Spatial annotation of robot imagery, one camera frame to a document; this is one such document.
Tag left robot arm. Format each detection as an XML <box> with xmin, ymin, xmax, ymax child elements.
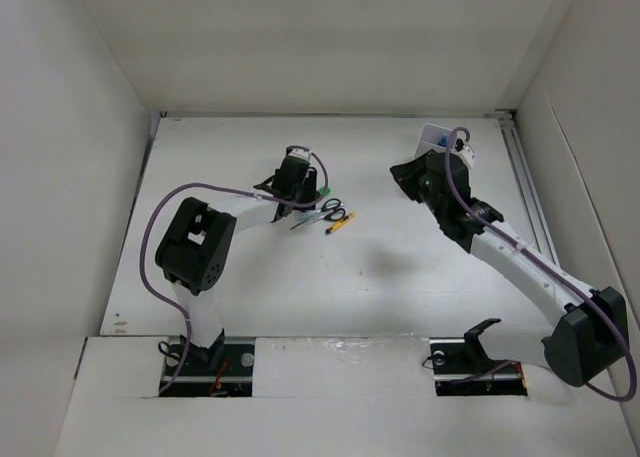
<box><xmin>155</xmin><ymin>146</ymin><xmax>326</xmax><ymax>374</ymax></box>

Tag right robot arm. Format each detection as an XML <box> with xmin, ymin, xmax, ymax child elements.
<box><xmin>390</xmin><ymin>150</ymin><xmax>633</xmax><ymax>387</ymax></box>

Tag white divided container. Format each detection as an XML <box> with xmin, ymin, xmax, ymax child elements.
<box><xmin>414</xmin><ymin>123</ymin><xmax>452</xmax><ymax>158</ymax></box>

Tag yellow utility knife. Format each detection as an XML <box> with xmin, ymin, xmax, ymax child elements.
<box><xmin>325</xmin><ymin>212</ymin><xmax>356</xmax><ymax>235</ymax></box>

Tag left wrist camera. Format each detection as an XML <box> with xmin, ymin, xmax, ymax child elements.
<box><xmin>286</xmin><ymin>145</ymin><xmax>312</xmax><ymax>162</ymax></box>

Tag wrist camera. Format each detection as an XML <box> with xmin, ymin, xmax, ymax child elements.
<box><xmin>286</xmin><ymin>145</ymin><xmax>312</xmax><ymax>162</ymax></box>
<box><xmin>453</xmin><ymin>140</ymin><xmax>475</xmax><ymax>169</ymax></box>

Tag black handled scissors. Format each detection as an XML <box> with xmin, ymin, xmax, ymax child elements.
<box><xmin>291</xmin><ymin>198</ymin><xmax>346</xmax><ymax>230</ymax></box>

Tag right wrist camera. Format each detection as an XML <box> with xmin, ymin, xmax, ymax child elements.
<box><xmin>453</xmin><ymin>140</ymin><xmax>475</xmax><ymax>169</ymax></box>

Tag aluminium rail right side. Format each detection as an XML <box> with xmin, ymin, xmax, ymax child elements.
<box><xmin>493</xmin><ymin>111</ymin><xmax>559</xmax><ymax>264</ymax></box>

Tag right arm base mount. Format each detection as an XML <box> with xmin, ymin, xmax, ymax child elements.
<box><xmin>421</xmin><ymin>318</ymin><xmax>528</xmax><ymax>397</ymax></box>

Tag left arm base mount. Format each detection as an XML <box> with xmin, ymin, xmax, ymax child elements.
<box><xmin>158</xmin><ymin>335</ymin><xmax>256</xmax><ymax>398</ymax></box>

